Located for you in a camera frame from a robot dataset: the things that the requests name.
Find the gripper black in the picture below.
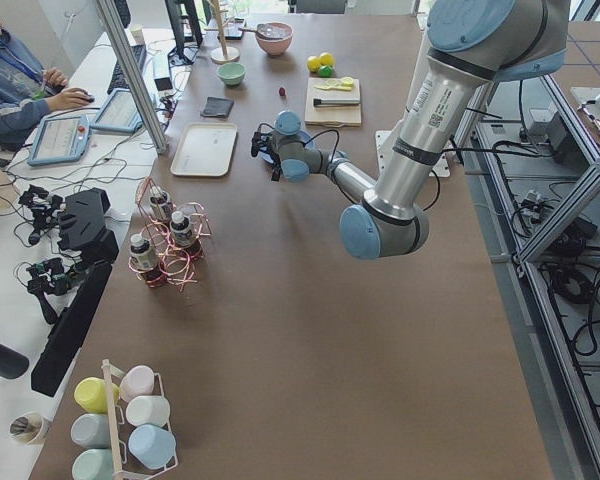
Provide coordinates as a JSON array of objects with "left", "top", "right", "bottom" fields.
[{"left": 251, "top": 126, "right": 281, "bottom": 182}]

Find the blue plate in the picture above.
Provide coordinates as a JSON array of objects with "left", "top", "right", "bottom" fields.
[{"left": 251, "top": 129, "right": 315, "bottom": 164}]

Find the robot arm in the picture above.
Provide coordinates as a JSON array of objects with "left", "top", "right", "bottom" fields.
[{"left": 251, "top": 1, "right": 570, "bottom": 260}]

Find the grey folded cloth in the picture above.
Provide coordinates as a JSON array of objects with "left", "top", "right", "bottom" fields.
[{"left": 200, "top": 96, "right": 234, "bottom": 119}]

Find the cream rabbit tray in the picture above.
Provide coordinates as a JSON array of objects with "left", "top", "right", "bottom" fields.
[{"left": 170, "top": 122, "right": 238, "bottom": 178}]

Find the steel muddler black tip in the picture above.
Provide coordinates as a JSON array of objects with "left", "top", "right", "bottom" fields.
[{"left": 312, "top": 98, "right": 361, "bottom": 108}]

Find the green bowl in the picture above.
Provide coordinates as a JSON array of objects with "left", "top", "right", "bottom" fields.
[{"left": 217, "top": 62, "right": 246, "bottom": 87}]

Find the wooden cutting board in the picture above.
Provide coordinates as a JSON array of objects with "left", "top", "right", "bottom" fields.
[{"left": 304, "top": 77, "right": 362, "bottom": 126}]

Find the wooden cup stand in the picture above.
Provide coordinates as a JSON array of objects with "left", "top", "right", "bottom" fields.
[{"left": 206, "top": 0, "right": 240, "bottom": 65}]

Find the green lime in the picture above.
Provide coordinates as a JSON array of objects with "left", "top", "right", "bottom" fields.
[{"left": 317, "top": 65, "right": 333, "bottom": 78}]

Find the yellow plastic knife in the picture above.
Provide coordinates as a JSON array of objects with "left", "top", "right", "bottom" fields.
[{"left": 314, "top": 83, "right": 353, "bottom": 92}]

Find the pink bowl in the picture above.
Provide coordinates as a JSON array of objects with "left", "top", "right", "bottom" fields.
[{"left": 255, "top": 22, "right": 293, "bottom": 56}]

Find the yellow lemon outer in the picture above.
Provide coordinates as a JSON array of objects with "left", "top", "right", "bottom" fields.
[{"left": 319, "top": 52, "right": 335, "bottom": 68}]

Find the steel ice scoop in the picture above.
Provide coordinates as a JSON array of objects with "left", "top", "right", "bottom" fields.
[{"left": 239, "top": 23, "right": 287, "bottom": 40}]

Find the dark drink bottle upper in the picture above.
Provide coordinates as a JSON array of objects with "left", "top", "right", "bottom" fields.
[{"left": 149, "top": 185, "right": 173, "bottom": 223}]

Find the dark drink bottle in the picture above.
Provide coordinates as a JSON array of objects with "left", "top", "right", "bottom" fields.
[
  {"left": 149, "top": 185, "right": 173, "bottom": 223},
  {"left": 170, "top": 210, "right": 202, "bottom": 259},
  {"left": 130, "top": 233, "right": 166, "bottom": 288}
]

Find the dark drink bottle middle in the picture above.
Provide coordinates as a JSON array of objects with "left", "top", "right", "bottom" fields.
[{"left": 170, "top": 210, "right": 202, "bottom": 259}]

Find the black monitor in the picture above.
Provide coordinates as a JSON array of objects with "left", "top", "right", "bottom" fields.
[{"left": 165, "top": 0, "right": 203, "bottom": 67}]

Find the teach pendant far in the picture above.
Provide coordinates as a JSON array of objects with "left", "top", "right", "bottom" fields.
[{"left": 90, "top": 88, "right": 142, "bottom": 134}]

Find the teach pendant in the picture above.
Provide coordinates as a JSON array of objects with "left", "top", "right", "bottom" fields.
[
  {"left": 90, "top": 88, "right": 142, "bottom": 134},
  {"left": 27, "top": 115, "right": 91, "bottom": 166}
]

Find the black keyboard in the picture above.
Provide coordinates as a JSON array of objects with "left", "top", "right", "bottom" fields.
[{"left": 106, "top": 43, "right": 148, "bottom": 96}]

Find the dark drink bottle outer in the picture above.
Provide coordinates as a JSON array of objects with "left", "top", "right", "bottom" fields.
[{"left": 130, "top": 233, "right": 166, "bottom": 288}]

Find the teach pendant near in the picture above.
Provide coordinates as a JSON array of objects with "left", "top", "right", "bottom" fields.
[{"left": 27, "top": 115, "right": 91, "bottom": 166}]

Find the seated person blue hoodie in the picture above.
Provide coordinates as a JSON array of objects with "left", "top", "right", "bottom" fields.
[{"left": 0, "top": 21, "right": 93, "bottom": 151}]

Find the pink cup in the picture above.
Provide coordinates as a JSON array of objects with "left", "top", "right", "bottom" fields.
[{"left": 120, "top": 365, "right": 155, "bottom": 402}]

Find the white cup rack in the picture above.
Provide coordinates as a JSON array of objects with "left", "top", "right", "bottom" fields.
[{"left": 101, "top": 359, "right": 179, "bottom": 479}]

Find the white cup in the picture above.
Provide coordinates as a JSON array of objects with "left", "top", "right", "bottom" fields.
[{"left": 126, "top": 395, "right": 171, "bottom": 427}]

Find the yellow cup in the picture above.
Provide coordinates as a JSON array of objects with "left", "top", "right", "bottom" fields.
[{"left": 74, "top": 377, "right": 108, "bottom": 414}]

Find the blue cup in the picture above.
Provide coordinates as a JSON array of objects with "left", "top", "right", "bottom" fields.
[{"left": 128, "top": 424, "right": 176, "bottom": 470}]

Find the grey cup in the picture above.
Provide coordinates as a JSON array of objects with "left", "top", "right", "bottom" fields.
[{"left": 70, "top": 413, "right": 111, "bottom": 449}]

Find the black thermos bottle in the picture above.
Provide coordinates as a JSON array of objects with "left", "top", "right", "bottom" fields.
[{"left": 0, "top": 343, "right": 29, "bottom": 379}]

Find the light green cup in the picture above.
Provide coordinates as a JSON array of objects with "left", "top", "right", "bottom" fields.
[{"left": 71, "top": 449, "right": 113, "bottom": 480}]

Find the paper cup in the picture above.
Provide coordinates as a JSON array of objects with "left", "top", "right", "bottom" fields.
[{"left": 9, "top": 412, "right": 51, "bottom": 445}]

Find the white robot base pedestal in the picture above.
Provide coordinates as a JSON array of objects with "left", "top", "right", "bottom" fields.
[{"left": 374, "top": 124, "right": 452, "bottom": 179}]

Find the copper wire bottle rack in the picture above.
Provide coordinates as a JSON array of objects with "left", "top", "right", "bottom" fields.
[{"left": 128, "top": 177, "right": 212, "bottom": 290}]

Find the aluminium frame post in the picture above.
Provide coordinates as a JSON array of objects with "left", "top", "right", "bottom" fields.
[{"left": 95, "top": 0, "right": 168, "bottom": 154}]

